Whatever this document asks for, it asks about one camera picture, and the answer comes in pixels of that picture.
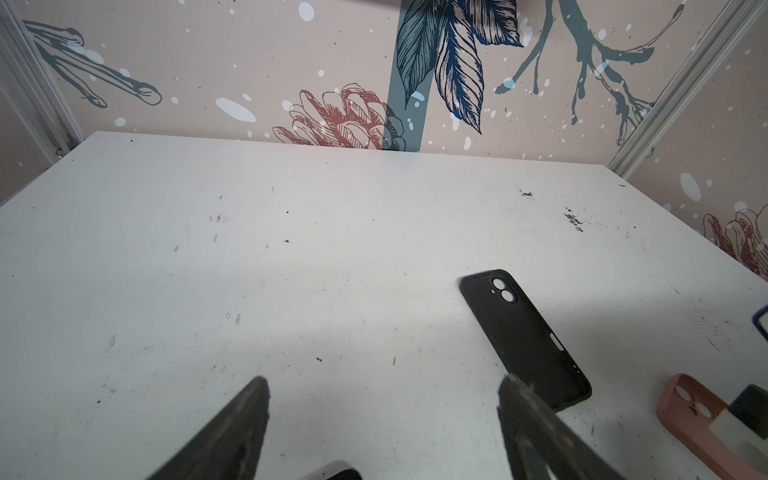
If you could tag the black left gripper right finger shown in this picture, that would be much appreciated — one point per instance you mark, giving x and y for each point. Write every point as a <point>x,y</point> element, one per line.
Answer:
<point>538,444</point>

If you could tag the black phone upright left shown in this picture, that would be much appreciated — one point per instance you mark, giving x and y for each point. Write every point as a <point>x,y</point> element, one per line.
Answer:
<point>335,470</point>

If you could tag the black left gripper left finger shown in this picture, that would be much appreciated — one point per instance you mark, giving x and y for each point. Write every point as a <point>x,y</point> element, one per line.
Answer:
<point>229,445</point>

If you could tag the black phone case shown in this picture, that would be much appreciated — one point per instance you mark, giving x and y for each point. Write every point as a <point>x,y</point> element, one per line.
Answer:
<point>522,339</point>

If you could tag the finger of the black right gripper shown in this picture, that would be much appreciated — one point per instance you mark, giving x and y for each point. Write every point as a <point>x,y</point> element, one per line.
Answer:
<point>742,425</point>

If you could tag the pink phone case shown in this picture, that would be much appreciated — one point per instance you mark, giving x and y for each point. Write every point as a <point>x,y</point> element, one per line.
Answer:
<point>687,409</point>

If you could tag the black phone diagonal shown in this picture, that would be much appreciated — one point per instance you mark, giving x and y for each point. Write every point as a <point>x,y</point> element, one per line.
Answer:
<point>759,321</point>

